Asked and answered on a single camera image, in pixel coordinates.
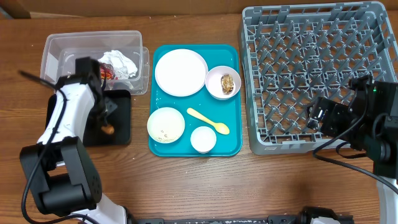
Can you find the large white plate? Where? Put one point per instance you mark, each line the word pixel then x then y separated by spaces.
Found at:
pixel 181 72

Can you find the grey dishwasher rack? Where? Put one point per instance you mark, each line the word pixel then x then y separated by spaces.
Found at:
pixel 292 54

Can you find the red snack wrapper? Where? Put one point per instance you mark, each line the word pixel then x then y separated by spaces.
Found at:
pixel 107 72

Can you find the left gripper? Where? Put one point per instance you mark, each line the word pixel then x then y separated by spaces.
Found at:
pixel 112 106

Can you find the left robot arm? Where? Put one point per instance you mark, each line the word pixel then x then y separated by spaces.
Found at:
pixel 61 177

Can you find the brown food scrap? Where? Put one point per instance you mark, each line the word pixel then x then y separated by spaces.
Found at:
pixel 227 84

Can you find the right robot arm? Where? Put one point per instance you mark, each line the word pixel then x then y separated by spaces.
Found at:
pixel 368 124

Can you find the white napkin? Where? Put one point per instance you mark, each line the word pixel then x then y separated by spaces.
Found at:
pixel 119 63

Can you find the black tray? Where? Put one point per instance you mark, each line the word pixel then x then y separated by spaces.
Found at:
pixel 119 117

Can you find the white bowl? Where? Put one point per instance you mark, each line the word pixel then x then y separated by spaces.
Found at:
pixel 166 125

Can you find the yellow plastic spoon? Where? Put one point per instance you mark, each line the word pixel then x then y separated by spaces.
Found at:
pixel 219 127

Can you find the clear plastic bin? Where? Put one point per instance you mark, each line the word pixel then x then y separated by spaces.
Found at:
pixel 61 51

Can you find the brown sausage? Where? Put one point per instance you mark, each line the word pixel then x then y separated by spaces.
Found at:
pixel 108 129

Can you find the white cup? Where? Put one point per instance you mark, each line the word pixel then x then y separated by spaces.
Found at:
pixel 203 139

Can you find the pink bowl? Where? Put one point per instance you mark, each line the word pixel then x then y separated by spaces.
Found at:
pixel 213 82

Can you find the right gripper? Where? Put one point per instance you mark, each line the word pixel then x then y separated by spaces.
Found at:
pixel 332 111

